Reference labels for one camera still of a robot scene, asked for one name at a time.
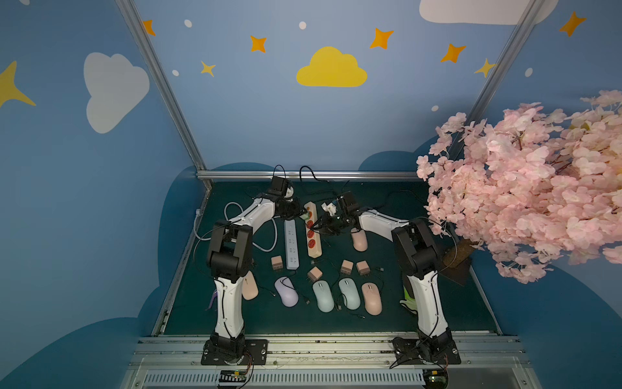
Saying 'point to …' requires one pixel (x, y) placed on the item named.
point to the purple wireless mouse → (287, 291)
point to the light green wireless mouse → (322, 291)
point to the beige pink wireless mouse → (249, 287)
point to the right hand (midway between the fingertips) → (316, 226)
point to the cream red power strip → (313, 238)
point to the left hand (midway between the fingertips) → (305, 207)
